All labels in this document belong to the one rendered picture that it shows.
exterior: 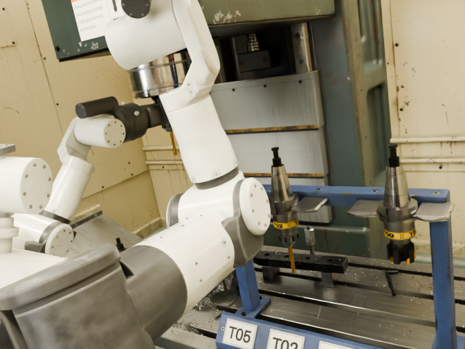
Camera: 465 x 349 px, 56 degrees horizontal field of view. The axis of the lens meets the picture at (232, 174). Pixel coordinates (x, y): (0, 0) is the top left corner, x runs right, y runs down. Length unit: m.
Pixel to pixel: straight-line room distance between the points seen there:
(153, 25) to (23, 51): 1.61
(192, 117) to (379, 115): 1.26
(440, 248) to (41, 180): 0.65
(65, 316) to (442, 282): 0.68
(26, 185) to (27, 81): 1.62
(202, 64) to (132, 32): 0.10
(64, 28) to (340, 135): 0.87
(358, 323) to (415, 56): 1.02
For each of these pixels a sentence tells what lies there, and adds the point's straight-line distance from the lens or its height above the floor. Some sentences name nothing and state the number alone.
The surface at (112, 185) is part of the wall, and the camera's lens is 2.39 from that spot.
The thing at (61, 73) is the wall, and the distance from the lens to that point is 2.24.
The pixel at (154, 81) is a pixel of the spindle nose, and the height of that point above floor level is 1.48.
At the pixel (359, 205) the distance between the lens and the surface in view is 0.83.
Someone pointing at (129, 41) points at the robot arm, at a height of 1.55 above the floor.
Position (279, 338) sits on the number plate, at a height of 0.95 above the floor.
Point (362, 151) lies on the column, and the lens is 1.49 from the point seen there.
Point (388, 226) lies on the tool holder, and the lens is 0.79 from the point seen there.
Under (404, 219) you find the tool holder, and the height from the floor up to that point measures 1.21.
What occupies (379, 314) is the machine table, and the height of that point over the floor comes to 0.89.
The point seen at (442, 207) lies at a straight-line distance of 0.80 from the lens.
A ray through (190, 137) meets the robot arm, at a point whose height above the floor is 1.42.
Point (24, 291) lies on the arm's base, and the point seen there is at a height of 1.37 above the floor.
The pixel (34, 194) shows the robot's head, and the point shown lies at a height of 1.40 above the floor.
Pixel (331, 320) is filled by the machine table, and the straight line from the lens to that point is 1.08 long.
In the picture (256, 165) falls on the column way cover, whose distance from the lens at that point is 1.61.
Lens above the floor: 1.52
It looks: 15 degrees down
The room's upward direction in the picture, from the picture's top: 10 degrees counter-clockwise
